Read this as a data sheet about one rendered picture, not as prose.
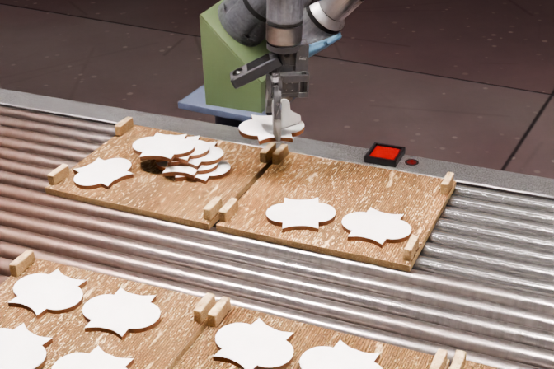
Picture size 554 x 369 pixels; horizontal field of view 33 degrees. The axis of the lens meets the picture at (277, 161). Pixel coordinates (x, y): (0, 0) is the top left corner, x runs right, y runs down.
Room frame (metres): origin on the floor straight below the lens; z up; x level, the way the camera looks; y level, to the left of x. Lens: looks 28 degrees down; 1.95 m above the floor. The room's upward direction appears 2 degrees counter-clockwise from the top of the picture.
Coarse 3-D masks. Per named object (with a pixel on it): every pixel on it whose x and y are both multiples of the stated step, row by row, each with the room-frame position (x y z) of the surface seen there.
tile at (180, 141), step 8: (160, 136) 1.95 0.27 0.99; (168, 136) 1.95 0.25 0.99; (176, 136) 1.95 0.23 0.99; (184, 136) 1.95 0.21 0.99; (136, 144) 1.92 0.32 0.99; (144, 144) 1.92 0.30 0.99; (152, 144) 1.91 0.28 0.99; (160, 144) 1.91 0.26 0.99; (168, 144) 1.91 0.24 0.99; (176, 144) 1.91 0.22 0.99; (184, 144) 1.91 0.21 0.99; (192, 144) 1.91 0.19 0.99; (136, 152) 1.89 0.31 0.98; (144, 152) 1.87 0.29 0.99; (152, 152) 1.87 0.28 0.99; (160, 152) 1.87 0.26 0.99; (168, 152) 1.87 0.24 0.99; (176, 152) 1.87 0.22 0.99; (184, 152) 1.87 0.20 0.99; (192, 152) 1.88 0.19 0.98; (168, 160) 1.85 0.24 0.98
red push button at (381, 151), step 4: (376, 148) 1.97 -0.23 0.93; (380, 148) 1.97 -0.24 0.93; (384, 148) 1.97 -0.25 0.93; (388, 148) 1.97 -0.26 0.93; (392, 148) 1.97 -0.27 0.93; (396, 148) 1.97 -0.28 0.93; (372, 152) 1.95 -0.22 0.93; (376, 152) 1.95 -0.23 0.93; (380, 152) 1.95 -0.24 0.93; (384, 152) 1.95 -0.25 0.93; (388, 152) 1.95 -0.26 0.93; (392, 152) 1.95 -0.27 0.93; (396, 152) 1.95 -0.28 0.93; (376, 156) 1.93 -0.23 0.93; (380, 156) 1.93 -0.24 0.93; (384, 156) 1.93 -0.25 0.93; (388, 156) 1.93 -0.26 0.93; (392, 156) 1.93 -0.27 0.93; (396, 156) 1.93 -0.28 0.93
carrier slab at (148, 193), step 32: (128, 160) 1.95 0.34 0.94; (224, 160) 1.93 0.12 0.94; (256, 160) 1.92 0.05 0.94; (64, 192) 1.81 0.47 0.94; (96, 192) 1.80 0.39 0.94; (128, 192) 1.79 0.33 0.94; (160, 192) 1.79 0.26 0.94; (192, 192) 1.78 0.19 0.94; (224, 192) 1.78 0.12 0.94; (192, 224) 1.67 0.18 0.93
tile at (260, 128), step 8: (248, 120) 1.88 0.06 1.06; (256, 120) 1.88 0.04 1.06; (264, 120) 1.88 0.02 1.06; (240, 128) 1.84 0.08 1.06; (248, 128) 1.84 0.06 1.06; (256, 128) 1.84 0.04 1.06; (264, 128) 1.84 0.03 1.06; (272, 128) 1.84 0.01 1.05; (288, 128) 1.84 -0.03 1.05; (296, 128) 1.84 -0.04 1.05; (248, 136) 1.82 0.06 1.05; (256, 136) 1.81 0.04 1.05; (264, 136) 1.81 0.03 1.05; (272, 136) 1.81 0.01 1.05; (288, 136) 1.81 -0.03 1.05
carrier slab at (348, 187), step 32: (288, 160) 1.92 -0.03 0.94; (320, 160) 1.91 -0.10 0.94; (256, 192) 1.77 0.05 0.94; (288, 192) 1.77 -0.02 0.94; (320, 192) 1.77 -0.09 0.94; (352, 192) 1.76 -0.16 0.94; (384, 192) 1.76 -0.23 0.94; (416, 192) 1.75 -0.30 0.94; (448, 192) 1.75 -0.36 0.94; (224, 224) 1.65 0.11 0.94; (256, 224) 1.64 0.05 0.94; (416, 224) 1.62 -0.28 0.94; (352, 256) 1.53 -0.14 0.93; (384, 256) 1.51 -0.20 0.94; (416, 256) 1.52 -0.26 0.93
